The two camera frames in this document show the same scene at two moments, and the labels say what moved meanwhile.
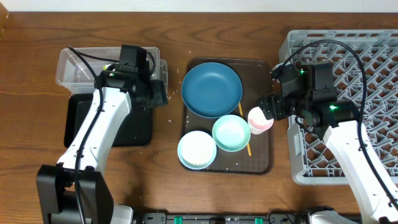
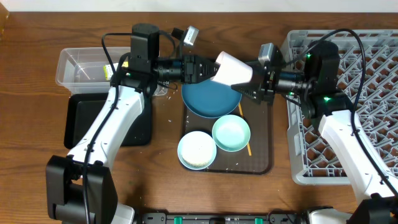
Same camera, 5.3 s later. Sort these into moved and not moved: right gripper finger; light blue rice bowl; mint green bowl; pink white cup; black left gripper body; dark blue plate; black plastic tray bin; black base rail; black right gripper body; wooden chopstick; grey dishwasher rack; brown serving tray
Moved: pink white cup; black left gripper body; right gripper finger; black right gripper body
Not moved: wooden chopstick; brown serving tray; dark blue plate; black base rail; light blue rice bowl; black plastic tray bin; mint green bowl; grey dishwasher rack
